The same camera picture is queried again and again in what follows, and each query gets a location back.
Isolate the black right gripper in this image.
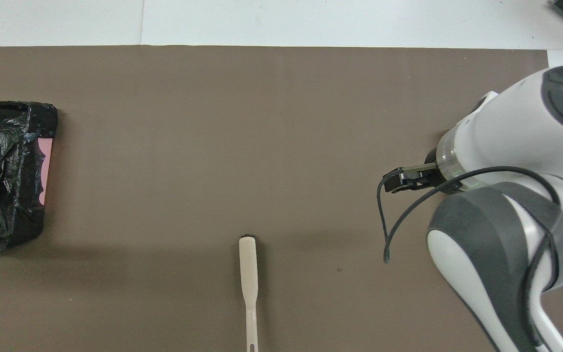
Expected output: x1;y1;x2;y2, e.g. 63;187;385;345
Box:
383;148;446;195

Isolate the brown table mat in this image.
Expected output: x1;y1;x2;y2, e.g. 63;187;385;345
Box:
0;45;563;352

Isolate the black plastic trash bag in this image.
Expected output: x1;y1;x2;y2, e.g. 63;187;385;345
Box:
0;101;59;252

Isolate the pink plastic bin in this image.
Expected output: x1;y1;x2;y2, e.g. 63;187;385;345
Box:
37;138;53;206

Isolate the beige hand brush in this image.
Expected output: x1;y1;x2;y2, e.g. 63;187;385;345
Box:
238;236;260;352

